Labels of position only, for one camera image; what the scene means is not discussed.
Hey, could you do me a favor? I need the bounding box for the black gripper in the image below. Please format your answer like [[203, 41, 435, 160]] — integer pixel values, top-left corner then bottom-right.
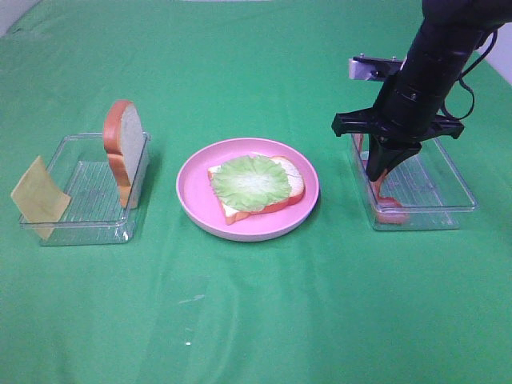
[[331, 71, 464, 181]]

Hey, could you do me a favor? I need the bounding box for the bacon strip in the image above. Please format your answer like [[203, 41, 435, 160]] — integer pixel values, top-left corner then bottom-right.
[[353, 134, 369, 169], [370, 170, 409, 225]]

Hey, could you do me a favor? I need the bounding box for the green lettuce leaf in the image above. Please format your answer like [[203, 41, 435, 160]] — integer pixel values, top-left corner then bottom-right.
[[210, 155, 292, 211]]

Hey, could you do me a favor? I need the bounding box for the bread slice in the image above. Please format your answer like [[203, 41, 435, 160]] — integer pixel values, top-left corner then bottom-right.
[[208, 154, 306, 225], [102, 100, 150, 209]]

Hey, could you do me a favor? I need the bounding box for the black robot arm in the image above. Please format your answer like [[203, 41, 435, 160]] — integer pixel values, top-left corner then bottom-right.
[[332, 1, 511, 182]]

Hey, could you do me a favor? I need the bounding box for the right clear plastic tray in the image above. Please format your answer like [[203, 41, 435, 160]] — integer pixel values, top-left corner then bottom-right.
[[350, 134, 478, 231]]

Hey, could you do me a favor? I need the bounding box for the clear plastic tray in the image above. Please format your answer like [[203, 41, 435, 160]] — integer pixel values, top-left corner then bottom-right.
[[350, 134, 478, 231], [18, 131, 153, 246]]

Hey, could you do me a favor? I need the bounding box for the green tablecloth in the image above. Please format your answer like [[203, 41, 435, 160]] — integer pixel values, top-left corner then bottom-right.
[[1, 1, 511, 383]]

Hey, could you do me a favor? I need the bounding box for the pink round plate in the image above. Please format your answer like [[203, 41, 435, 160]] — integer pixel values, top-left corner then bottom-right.
[[176, 138, 320, 242]]

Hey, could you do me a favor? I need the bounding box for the left clear plastic tray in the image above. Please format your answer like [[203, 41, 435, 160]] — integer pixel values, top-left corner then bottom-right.
[[18, 131, 153, 246]]

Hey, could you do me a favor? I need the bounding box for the yellow cheese slice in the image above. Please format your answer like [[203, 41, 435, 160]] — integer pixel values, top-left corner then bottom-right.
[[10, 155, 71, 241]]

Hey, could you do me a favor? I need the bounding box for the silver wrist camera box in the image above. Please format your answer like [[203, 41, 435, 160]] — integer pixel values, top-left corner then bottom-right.
[[348, 54, 403, 82]]

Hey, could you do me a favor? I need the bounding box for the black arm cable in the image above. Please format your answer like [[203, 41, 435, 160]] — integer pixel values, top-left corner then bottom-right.
[[438, 27, 499, 121]]

